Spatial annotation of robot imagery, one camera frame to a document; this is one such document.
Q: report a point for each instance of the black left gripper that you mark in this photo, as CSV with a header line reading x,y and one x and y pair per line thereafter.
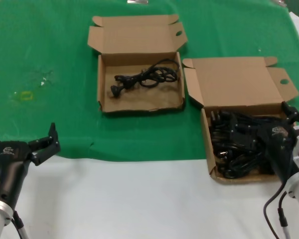
x,y
11,159

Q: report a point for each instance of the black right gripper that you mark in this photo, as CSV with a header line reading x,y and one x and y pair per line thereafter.
x,y
280,149

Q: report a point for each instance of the open cardboard box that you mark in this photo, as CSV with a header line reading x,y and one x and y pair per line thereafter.
x,y
234,79
139,102

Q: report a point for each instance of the green table cloth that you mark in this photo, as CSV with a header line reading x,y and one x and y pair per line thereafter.
x,y
52,49

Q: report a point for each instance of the grey metal object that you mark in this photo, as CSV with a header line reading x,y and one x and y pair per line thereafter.
x,y
280,2
137,1

